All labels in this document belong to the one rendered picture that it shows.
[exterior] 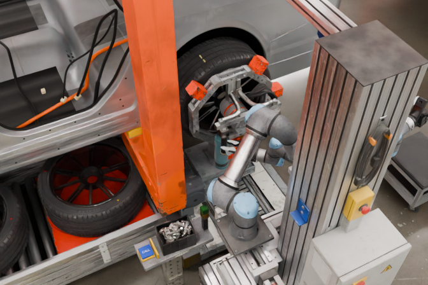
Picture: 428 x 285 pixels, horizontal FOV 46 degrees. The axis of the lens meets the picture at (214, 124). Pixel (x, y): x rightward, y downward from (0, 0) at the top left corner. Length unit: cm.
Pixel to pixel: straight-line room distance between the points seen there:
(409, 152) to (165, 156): 186
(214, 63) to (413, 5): 341
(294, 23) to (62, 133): 154
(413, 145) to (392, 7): 233
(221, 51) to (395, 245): 146
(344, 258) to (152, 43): 114
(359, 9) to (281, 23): 258
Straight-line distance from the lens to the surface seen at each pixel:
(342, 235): 211
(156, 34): 204
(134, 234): 314
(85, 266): 322
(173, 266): 308
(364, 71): 155
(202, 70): 286
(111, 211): 306
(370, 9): 568
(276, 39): 319
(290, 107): 432
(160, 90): 223
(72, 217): 309
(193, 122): 295
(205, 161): 357
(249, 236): 249
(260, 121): 236
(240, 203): 236
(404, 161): 367
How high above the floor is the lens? 299
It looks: 46 degrees down
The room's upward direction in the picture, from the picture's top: straight up
